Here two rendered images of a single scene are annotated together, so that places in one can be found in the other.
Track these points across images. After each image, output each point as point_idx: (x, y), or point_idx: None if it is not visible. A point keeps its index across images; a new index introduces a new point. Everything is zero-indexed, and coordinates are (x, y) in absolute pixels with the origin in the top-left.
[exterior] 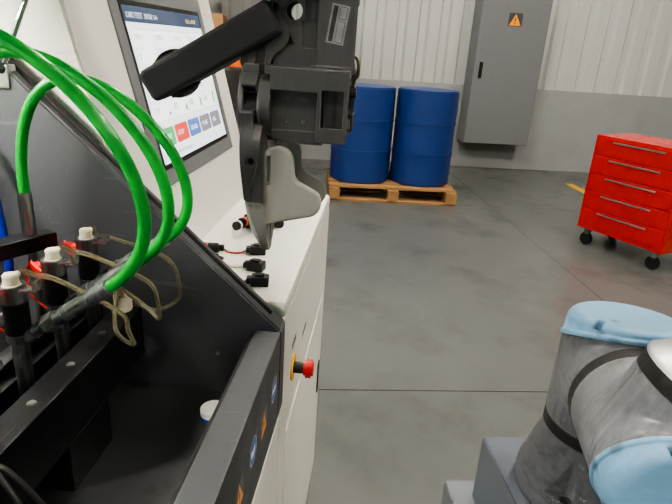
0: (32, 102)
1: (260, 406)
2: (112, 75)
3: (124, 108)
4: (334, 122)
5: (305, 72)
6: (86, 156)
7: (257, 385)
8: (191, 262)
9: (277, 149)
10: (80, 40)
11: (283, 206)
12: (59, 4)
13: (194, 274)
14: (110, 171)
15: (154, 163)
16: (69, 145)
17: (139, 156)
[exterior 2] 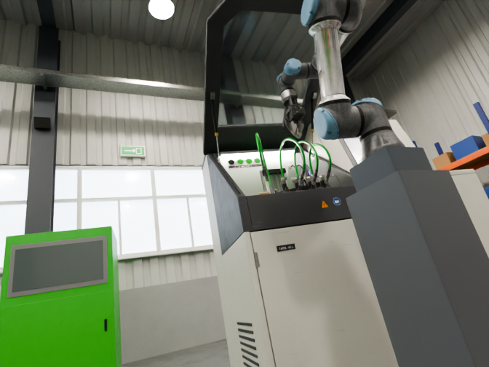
0: (308, 155)
1: (342, 193)
2: (336, 149)
3: (340, 155)
4: (292, 112)
5: (287, 109)
6: (324, 164)
7: (338, 186)
8: (344, 176)
9: (291, 121)
10: (324, 143)
11: (294, 129)
12: (319, 139)
13: (346, 179)
14: (328, 164)
15: (311, 147)
16: (322, 164)
17: (346, 164)
